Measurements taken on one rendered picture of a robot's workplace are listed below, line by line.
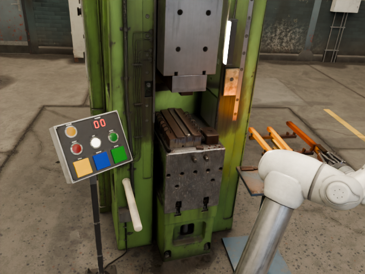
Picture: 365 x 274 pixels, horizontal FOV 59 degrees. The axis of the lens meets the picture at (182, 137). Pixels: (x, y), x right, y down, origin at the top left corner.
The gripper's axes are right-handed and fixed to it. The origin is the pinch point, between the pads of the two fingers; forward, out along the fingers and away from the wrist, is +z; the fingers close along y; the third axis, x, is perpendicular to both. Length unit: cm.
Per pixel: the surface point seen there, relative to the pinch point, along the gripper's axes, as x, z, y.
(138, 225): -40, -5, -99
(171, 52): 44, 30, -80
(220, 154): -17, 27, -47
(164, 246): -87, 22, -80
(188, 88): 24, 31, -70
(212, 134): -7, 33, -52
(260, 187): -31.9, 10.8, -24.4
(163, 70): 35, 29, -84
